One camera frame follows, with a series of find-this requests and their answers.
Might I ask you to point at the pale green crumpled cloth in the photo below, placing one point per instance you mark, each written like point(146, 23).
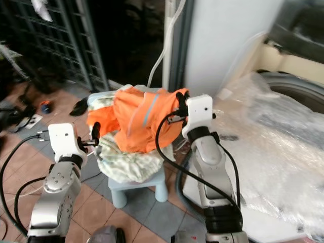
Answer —
point(129, 169)

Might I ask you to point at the dark metal grille gate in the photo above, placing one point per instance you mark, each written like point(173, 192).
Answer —
point(50, 40)

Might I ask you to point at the clear plastic wrap sheet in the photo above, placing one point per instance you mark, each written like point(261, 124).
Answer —
point(268, 126)

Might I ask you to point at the white hanging cloth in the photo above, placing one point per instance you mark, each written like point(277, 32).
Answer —
point(41, 9)

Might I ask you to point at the orange garment with grey stripe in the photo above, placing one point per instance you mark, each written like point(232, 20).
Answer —
point(134, 119)

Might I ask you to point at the light blue plastic stool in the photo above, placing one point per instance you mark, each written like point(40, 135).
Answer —
point(136, 190)

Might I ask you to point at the black sandal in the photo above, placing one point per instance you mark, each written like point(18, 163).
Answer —
point(79, 107)

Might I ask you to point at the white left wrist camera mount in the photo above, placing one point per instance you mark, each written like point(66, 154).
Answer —
point(63, 140)

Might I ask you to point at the small blue orange object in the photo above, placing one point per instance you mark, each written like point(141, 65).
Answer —
point(46, 106)

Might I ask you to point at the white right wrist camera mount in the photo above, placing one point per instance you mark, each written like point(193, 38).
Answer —
point(198, 114)

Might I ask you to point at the white power strip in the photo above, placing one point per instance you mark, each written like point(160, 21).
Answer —
point(34, 121)

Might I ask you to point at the grey left robot foot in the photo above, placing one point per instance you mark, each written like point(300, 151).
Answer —
point(106, 235)

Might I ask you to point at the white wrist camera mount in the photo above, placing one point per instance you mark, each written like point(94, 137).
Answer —
point(198, 114)
point(63, 140)

